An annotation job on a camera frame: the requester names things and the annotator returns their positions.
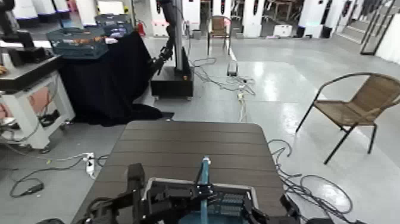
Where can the black robot on wheeled base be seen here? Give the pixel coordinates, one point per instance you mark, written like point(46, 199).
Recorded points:
point(175, 75)

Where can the blue plastic crate with goods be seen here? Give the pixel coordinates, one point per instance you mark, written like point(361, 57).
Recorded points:
point(78, 45)

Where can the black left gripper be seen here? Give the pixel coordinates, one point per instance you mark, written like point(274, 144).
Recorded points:
point(170, 197)

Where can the white screen panel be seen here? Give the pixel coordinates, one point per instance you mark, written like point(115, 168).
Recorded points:
point(111, 7)

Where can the black metal frame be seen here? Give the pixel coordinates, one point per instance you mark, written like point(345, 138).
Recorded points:
point(376, 28)

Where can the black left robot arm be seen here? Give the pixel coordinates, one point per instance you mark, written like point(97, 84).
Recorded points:
point(136, 175)

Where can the white kiosk pillar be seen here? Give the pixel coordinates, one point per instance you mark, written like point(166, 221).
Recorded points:
point(159, 15)
point(253, 18)
point(86, 12)
point(314, 15)

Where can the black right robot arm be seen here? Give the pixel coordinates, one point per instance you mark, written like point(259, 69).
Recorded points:
point(290, 208)

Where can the black device on cart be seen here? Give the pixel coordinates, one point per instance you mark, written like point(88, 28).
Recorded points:
point(28, 51)

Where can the long white power strip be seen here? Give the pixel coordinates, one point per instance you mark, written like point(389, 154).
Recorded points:
point(242, 106)

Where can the red fire extinguisher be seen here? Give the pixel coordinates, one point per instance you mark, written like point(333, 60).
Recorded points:
point(141, 28)

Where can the grey trash bin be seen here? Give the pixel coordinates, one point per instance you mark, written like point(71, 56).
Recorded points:
point(197, 34)

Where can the white wheeled cart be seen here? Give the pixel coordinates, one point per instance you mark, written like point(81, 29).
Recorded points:
point(34, 109)

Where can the black draped table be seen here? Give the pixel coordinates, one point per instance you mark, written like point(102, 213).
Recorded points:
point(106, 81)

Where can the wicker chair with black frame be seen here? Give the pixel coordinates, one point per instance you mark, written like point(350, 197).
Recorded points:
point(218, 26)
point(359, 106)

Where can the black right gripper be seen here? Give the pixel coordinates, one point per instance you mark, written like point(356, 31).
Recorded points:
point(253, 214)

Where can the grey floor box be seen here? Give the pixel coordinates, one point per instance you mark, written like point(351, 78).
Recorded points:
point(232, 68)

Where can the dark plastic crate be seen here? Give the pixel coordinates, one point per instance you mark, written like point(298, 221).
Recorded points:
point(114, 26)

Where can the white low box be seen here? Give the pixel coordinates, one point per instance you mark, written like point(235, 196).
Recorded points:
point(282, 30)

